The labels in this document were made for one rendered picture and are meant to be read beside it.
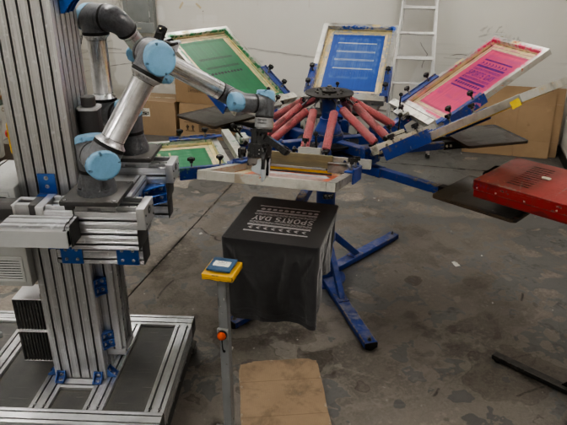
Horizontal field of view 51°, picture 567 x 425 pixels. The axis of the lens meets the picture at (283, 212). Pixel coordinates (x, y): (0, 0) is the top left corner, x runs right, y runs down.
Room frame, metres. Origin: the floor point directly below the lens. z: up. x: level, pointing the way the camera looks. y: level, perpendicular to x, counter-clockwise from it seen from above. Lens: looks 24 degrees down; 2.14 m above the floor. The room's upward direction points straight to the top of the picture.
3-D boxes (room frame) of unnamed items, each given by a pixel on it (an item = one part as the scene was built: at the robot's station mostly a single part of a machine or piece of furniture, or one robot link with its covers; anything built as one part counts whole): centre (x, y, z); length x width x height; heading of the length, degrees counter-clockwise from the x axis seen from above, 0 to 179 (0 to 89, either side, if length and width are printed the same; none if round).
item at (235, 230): (2.55, 0.00, 0.95); 0.48 x 0.44 x 0.01; 165
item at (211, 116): (4.11, 0.20, 0.91); 1.34 x 0.40 x 0.08; 45
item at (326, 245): (2.51, -0.20, 0.74); 0.46 x 0.04 x 0.42; 165
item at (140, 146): (2.66, 0.70, 1.31); 0.15 x 0.15 x 0.10
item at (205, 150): (3.39, 0.59, 1.05); 1.08 x 0.61 x 0.23; 105
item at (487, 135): (3.81, -0.93, 0.91); 1.34 x 0.40 x 0.08; 105
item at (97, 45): (2.72, 0.82, 1.63); 0.15 x 0.12 x 0.55; 63
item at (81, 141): (2.15, 0.72, 1.42); 0.13 x 0.12 x 0.14; 29
